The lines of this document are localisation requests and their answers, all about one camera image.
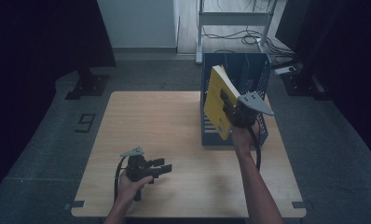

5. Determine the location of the white power strip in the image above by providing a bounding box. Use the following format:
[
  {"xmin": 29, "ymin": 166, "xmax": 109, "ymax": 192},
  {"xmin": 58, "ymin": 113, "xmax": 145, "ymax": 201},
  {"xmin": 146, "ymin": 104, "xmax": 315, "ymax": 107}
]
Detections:
[{"xmin": 273, "ymin": 65, "xmax": 297, "ymax": 77}]

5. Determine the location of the black curtain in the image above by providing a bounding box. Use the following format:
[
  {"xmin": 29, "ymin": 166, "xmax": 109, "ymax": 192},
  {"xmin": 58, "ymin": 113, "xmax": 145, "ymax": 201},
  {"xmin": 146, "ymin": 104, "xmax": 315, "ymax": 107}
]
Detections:
[
  {"xmin": 275, "ymin": 0, "xmax": 371, "ymax": 166},
  {"xmin": 0, "ymin": 0, "xmax": 117, "ymax": 207}
]

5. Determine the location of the person's left hand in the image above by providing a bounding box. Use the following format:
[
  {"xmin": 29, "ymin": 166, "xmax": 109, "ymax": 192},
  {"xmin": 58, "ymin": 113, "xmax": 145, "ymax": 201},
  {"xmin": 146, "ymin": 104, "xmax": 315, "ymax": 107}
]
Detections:
[{"xmin": 116, "ymin": 169, "xmax": 154, "ymax": 206}]

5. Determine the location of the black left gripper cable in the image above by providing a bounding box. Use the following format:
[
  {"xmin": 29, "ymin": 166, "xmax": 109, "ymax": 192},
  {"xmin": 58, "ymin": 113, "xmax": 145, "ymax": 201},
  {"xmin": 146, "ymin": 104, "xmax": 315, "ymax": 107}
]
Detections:
[{"xmin": 113, "ymin": 156, "xmax": 128, "ymax": 203}]

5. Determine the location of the yellow book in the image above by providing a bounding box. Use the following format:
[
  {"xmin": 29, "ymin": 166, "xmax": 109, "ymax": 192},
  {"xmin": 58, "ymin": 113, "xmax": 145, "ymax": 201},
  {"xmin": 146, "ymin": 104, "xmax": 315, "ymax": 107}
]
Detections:
[{"xmin": 202, "ymin": 64, "xmax": 242, "ymax": 142}]

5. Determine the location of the dark stand base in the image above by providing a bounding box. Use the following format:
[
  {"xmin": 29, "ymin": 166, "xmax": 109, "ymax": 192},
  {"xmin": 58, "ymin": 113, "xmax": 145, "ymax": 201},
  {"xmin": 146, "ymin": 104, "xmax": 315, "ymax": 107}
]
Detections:
[
  {"xmin": 64, "ymin": 66, "xmax": 111, "ymax": 102},
  {"xmin": 281, "ymin": 69, "xmax": 331, "ymax": 102}
]

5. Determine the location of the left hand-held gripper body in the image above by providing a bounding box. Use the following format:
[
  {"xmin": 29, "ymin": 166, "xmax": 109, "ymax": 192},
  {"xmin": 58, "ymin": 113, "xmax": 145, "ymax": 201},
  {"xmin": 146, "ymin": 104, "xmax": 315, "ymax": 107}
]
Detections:
[{"xmin": 119, "ymin": 146, "xmax": 154, "ymax": 203}]

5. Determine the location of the white metal stand frame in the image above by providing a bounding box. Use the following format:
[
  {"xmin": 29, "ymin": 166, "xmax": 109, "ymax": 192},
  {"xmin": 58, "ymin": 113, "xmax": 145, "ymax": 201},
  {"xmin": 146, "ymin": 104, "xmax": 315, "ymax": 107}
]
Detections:
[{"xmin": 195, "ymin": 0, "xmax": 280, "ymax": 65}]

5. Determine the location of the person's right hand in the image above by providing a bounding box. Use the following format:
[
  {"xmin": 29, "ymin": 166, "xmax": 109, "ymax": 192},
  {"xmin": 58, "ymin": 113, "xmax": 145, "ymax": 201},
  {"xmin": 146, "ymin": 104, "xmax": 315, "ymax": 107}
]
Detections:
[{"xmin": 230, "ymin": 121, "xmax": 262, "ymax": 157}]

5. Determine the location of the blue file rack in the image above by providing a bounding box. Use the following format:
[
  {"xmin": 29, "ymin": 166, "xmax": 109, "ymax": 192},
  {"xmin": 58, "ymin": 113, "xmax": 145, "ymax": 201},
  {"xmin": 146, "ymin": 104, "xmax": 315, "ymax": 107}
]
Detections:
[{"xmin": 199, "ymin": 51, "xmax": 272, "ymax": 147}]

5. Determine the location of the tangle of black floor cables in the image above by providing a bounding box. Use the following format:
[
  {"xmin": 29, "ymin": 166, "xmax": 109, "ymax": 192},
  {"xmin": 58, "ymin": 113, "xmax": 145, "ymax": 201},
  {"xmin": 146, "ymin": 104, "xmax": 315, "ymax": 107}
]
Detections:
[{"xmin": 201, "ymin": 26, "xmax": 297, "ymax": 61}]

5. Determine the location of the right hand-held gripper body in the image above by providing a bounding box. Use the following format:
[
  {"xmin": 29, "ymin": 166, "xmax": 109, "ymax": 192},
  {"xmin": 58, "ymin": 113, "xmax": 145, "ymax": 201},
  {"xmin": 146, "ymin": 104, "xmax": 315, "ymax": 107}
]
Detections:
[{"xmin": 224, "ymin": 91, "xmax": 275, "ymax": 129}]

